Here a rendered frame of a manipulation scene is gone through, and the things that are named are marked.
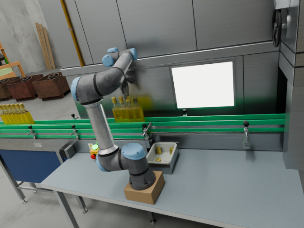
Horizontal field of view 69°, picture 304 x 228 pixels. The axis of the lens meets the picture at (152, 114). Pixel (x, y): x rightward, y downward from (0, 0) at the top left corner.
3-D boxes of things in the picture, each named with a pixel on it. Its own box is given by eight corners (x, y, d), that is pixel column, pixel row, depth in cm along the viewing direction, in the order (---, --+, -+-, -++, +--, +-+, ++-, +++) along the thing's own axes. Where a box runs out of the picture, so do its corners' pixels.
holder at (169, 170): (180, 149, 161) (178, 140, 158) (171, 174, 138) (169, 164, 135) (158, 148, 167) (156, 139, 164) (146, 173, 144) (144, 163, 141)
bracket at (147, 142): (155, 141, 165) (153, 133, 162) (151, 148, 157) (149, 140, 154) (150, 141, 166) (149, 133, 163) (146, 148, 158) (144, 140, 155)
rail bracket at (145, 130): (154, 131, 164) (150, 116, 158) (146, 144, 149) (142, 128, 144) (150, 131, 165) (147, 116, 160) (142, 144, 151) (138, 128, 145)
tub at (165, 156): (179, 152, 156) (177, 142, 153) (171, 174, 137) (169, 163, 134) (156, 152, 162) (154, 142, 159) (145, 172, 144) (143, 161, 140)
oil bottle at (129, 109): (140, 127, 175) (134, 103, 166) (137, 131, 170) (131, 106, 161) (133, 127, 177) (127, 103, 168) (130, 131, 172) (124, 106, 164)
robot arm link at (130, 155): (146, 173, 115) (140, 152, 110) (123, 175, 118) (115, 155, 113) (150, 159, 126) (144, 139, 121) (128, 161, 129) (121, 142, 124)
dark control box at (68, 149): (76, 152, 184) (73, 144, 181) (70, 158, 178) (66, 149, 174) (68, 152, 187) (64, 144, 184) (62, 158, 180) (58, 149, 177)
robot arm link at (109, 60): (116, 53, 134) (120, 49, 144) (99, 57, 136) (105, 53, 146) (119, 65, 137) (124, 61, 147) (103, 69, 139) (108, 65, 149)
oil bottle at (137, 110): (146, 127, 173) (141, 102, 164) (144, 131, 168) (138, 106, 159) (140, 127, 175) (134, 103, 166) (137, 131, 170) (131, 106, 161)
